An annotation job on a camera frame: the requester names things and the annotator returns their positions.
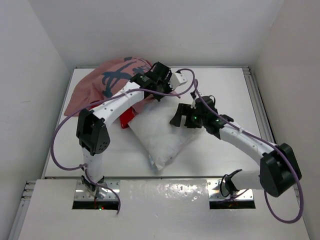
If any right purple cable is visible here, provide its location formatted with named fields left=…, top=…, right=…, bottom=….
left=191, top=79, right=305, bottom=223

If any purple cable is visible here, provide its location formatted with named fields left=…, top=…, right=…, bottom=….
left=191, top=79, right=305, bottom=223
left=49, top=68, right=197, bottom=215

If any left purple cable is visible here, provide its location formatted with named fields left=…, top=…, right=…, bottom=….
left=49, top=68, right=197, bottom=215

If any aluminium frame rail right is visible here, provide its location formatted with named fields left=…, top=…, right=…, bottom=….
left=242, top=67, right=276, bottom=143

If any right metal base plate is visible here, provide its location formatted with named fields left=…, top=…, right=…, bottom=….
left=206, top=178, right=254, bottom=203

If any red patterned pillowcase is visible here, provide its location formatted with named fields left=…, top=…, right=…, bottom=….
left=64, top=56, right=152, bottom=116

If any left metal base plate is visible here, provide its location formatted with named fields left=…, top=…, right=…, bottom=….
left=73, top=180, right=118, bottom=203

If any metal base plate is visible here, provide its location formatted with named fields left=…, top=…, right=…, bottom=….
left=206, top=178, right=254, bottom=203
left=73, top=180, right=118, bottom=203

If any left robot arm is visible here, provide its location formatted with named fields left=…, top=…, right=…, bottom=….
left=76, top=62, right=186, bottom=193

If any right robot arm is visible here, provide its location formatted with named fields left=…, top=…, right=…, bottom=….
left=169, top=95, right=302, bottom=197

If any white pillow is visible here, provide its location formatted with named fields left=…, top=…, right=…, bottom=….
left=128, top=97, right=203, bottom=172

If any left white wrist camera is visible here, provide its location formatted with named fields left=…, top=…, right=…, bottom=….
left=168, top=72, right=188, bottom=90

